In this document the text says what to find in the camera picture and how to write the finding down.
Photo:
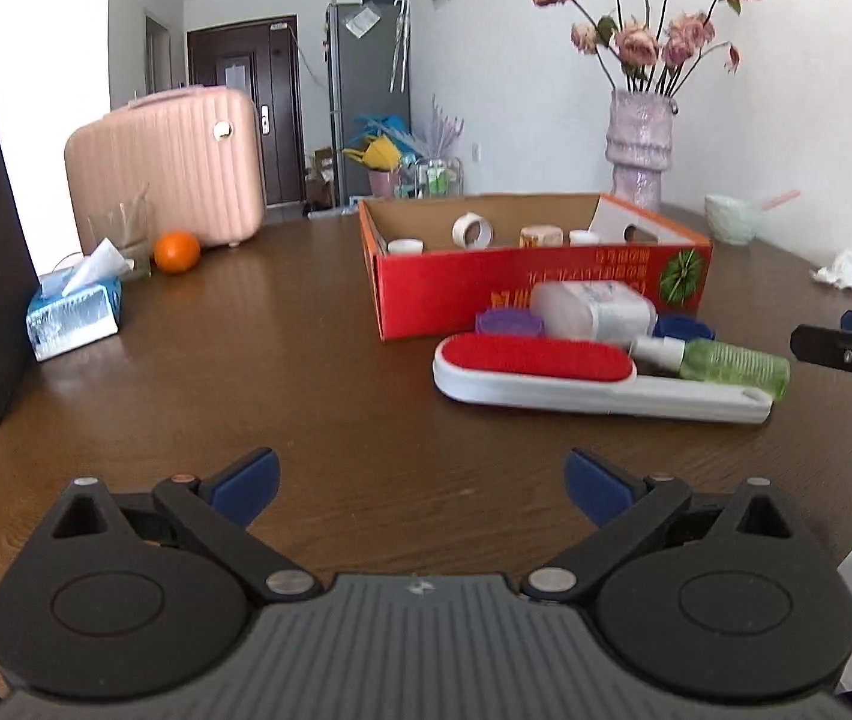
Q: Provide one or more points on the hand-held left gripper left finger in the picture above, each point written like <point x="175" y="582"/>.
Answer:
<point x="246" y="486"/>

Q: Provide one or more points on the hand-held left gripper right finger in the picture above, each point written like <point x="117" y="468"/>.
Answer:
<point x="597" y="486"/>

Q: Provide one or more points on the green spray bottle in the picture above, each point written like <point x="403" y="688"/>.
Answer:
<point x="733" y="364"/>

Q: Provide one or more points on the red and white lint brush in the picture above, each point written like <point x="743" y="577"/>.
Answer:
<point x="531" y="364"/>

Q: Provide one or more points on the blue round jar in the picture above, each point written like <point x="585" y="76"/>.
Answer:
<point x="685" y="328"/>

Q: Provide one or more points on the white plastic container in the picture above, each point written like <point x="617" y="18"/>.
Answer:
<point x="591" y="307"/>

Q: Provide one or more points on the red cardboard box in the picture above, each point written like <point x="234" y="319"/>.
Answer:
<point x="471" y="285"/>

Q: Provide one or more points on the crumpled white tissue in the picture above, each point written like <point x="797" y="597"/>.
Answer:
<point x="840" y="270"/>

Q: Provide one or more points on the pink spoon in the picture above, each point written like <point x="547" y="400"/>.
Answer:
<point x="780" y="199"/>

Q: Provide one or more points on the pale green bowl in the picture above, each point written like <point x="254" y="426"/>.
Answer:
<point x="733" y="221"/>

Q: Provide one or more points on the white paper card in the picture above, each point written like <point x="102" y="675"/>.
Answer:
<point x="647" y="225"/>

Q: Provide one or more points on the blue tissue pack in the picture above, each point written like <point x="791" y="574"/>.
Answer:
<point x="73" y="315"/>

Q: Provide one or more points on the orange fruit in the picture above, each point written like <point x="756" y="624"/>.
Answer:
<point x="177" y="252"/>

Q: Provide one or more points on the white bottle cap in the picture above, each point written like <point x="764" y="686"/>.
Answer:
<point x="405" y="246"/>
<point x="583" y="238"/>

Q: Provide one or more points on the clear glass jar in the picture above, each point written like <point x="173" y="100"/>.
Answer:
<point x="126" y="229"/>

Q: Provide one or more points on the white tape roll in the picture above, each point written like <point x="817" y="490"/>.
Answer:
<point x="471" y="229"/>

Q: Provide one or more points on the pale purple vase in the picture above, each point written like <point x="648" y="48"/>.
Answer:
<point x="640" y="142"/>

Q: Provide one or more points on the pink suitcase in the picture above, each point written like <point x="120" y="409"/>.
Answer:
<point x="171" y="165"/>

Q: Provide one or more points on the small pink pot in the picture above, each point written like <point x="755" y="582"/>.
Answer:
<point x="383" y="184"/>

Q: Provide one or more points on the glass jar with bottles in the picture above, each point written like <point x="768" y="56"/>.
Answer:
<point x="439" y="178"/>

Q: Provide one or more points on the dried pink roses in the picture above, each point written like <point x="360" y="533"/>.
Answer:
<point x="636" y="45"/>

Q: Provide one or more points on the blue and yellow toy bundle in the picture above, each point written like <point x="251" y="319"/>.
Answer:
<point x="381" y="142"/>

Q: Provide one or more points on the lavender dried bouquet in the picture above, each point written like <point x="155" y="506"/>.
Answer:
<point x="445" y="131"/>

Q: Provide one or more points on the grey refrigerator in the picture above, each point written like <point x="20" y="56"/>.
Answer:
<point x="366" y="82"/>

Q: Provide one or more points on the dark brown door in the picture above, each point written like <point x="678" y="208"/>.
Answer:
<point x="246" y="60"/>

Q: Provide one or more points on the clear folded umbrella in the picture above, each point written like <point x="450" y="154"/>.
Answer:
<point x="400" y="45"/>

